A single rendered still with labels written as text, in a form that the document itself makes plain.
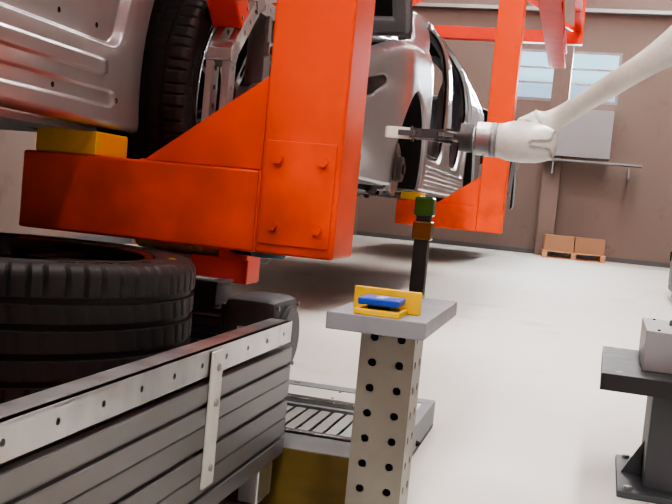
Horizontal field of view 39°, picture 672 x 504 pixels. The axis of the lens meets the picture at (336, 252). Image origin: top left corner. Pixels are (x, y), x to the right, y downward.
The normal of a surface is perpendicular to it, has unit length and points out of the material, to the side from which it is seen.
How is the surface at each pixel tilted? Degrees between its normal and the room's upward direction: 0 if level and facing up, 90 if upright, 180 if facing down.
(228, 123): 90
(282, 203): 90
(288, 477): 90
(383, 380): 90
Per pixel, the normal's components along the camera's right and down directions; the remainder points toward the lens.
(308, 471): -0.25, 0.03
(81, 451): 0.96, 0.11
